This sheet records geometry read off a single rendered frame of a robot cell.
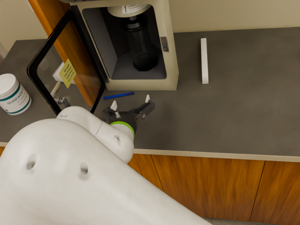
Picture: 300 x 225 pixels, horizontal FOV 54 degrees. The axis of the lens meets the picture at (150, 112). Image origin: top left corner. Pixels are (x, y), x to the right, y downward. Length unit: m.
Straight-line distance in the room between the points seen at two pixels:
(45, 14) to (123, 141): 0.51
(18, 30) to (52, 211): 1.67
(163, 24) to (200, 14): 0.51
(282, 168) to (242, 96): 0.32
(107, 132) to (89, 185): 0.47
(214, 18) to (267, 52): 0.32
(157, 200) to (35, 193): 0.15
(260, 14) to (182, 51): 0.40
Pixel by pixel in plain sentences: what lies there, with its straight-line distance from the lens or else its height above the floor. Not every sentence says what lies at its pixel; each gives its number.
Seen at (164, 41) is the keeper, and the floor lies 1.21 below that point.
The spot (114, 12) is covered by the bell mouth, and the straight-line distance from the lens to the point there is 1.11.
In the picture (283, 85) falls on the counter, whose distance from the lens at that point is 1.32.
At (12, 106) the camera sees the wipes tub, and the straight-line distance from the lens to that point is 1.46.
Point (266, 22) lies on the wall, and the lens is 1.60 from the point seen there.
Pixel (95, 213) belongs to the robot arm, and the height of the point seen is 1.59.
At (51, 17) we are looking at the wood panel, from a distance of 1.10.
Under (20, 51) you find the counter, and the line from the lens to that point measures 1.87.
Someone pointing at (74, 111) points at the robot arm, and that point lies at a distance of 0.80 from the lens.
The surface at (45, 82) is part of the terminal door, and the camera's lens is 0.98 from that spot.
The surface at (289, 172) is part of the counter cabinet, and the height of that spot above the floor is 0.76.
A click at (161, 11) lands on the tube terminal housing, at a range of 1.03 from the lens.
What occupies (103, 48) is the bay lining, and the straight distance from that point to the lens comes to 1.26.
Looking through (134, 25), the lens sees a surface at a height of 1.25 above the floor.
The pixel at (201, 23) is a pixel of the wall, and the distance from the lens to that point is 1.58.
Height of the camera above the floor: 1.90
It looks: 51 degrees down
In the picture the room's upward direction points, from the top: 17 degrees counter-clockwise
